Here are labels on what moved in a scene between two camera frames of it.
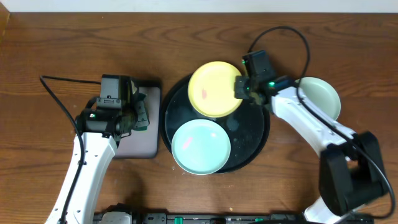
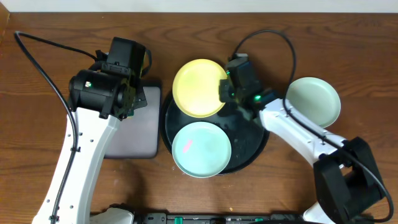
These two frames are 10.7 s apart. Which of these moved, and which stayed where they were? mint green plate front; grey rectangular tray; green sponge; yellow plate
Moved: yellow plate; green sponge
Stayed: grey rectangular tray; mint green plate front
